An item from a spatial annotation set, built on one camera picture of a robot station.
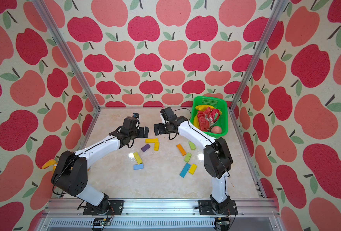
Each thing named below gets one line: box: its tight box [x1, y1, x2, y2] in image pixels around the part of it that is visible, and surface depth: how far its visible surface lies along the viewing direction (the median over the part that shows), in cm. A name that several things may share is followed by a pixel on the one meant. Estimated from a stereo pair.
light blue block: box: [133, 163, 145, 170], surface depth 92 cm
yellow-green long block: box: [132, 151, 144, 165], surface depth 94 cm
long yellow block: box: [144, 138, 159, 144], surface depth 103 cm
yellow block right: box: [188, 163, 198, 175], surface depth 90 cm
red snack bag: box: [196, 106, 221, 132], surface depth 104 cm
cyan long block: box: [179, 162, 191, 179], surface depth 89 cm
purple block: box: [140, 143, 151, 153], surface depth 100 cm
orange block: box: [176, 143, 187, 156], surface depth 97 cm
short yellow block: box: [154, 142, 160, 152], surface depth 100 cm
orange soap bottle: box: [41, 159, 57, 170], surface depth 65 cm
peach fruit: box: [210, 126, 223, 134], surface depth 101 cm
